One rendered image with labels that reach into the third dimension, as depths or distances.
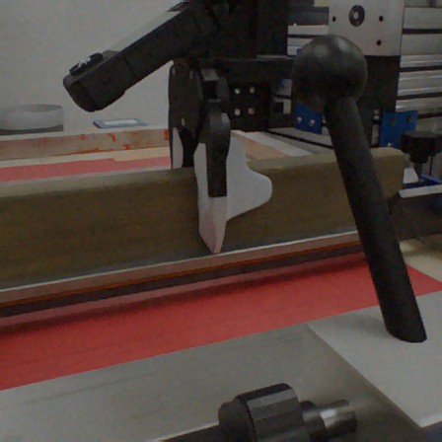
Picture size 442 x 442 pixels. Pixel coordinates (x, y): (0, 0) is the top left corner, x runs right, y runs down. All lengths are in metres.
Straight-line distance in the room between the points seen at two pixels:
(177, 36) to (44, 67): 3.72
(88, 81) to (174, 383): 0.23
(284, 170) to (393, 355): 0.31
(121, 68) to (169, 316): 0.19
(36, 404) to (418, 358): 0.13
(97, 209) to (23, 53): 3.70
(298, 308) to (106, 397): 0.26
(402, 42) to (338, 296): 0.57
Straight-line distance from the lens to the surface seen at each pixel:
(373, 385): 0.17
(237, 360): 0.24
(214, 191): 0.41
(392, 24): 0.94
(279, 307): 0.46
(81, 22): 4.15
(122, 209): 0.43
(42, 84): 4.13
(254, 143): 0.93
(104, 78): 0.40
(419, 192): 0.54
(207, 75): 0.41
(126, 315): 0.45
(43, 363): 0.40
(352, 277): 0.52
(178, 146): 0.47
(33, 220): 0.42
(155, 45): 0.41
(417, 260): 0.57
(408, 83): 0.99
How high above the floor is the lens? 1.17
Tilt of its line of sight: 19 degrees down
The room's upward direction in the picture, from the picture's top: straight up
